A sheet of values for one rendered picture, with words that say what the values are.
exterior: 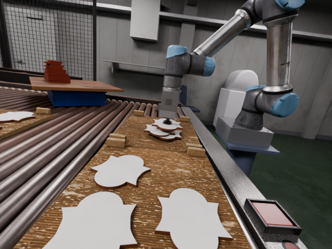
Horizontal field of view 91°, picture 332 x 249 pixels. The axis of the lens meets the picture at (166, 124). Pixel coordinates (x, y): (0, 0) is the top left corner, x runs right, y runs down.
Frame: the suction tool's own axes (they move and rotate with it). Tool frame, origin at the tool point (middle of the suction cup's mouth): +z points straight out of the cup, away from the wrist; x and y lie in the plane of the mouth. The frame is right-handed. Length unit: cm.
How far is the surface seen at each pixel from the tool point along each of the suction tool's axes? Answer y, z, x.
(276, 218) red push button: 36.8, 4.2, 29.5
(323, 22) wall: -406, -174, 277
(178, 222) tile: 44.8, 2.6, 9.3
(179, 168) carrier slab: 26.1, 3.5, 8.0
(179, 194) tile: 37.9, 2.6, 9.0
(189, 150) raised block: 17.5, 1.6, 10.6
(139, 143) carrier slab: 14.9, 3.4, -7.3
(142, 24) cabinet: -319, -114, -118
